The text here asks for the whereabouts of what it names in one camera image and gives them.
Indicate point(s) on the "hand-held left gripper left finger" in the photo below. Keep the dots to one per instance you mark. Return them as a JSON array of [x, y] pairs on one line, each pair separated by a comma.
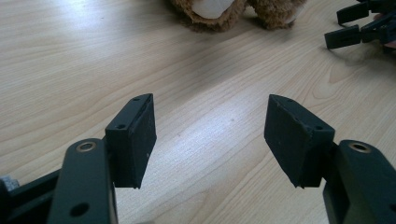
[[134, 146]]

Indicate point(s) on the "brown plush teddy bear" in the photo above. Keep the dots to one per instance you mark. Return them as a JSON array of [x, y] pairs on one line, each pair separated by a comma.
[[271, 15]]

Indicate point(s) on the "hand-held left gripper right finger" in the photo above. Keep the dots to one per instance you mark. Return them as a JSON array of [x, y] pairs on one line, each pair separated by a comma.
[[292, 143]]

